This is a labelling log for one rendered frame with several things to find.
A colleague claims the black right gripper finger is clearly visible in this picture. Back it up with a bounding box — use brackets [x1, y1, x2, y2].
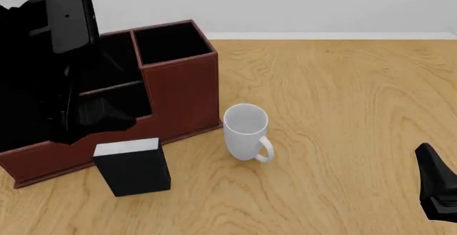
[414, 142, 457, 199]

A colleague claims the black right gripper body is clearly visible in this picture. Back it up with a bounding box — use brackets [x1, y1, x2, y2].
[419, 191, 457, 224]

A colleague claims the red-brown desk caddy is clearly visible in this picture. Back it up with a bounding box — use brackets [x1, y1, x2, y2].
[0, 19, 224, 190]

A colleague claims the black book with white pages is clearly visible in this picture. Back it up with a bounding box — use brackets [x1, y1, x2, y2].
[92, 136, 173, 199]

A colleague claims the white mug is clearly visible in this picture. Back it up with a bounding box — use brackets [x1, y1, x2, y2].
[223, 102, 276, 164]

